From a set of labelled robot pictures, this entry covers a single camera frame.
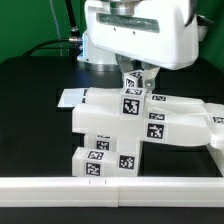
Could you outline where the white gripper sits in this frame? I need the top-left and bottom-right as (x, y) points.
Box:
(84, 0), (199, 91)

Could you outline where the white chair back frame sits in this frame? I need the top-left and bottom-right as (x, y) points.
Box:
(72, 88), (224, 150)

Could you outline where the white chair seat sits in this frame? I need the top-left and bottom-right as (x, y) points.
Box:
(116, 138), (143, 177)

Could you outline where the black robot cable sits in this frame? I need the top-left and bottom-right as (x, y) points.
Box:
(21, 0), (84, 58)

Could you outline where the white marker base plate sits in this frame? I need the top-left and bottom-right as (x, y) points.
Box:
(57, 88), (87, 108)

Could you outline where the white right fence rail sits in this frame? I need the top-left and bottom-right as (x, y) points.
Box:
(207, 144), (224, 177)

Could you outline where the white fence rail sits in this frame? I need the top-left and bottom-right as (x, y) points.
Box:
(207, 144), (224, 177)
(0, 177), (224, 207)

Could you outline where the white front fence rail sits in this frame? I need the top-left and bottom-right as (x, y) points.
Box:
(0, 177), (224, 207)

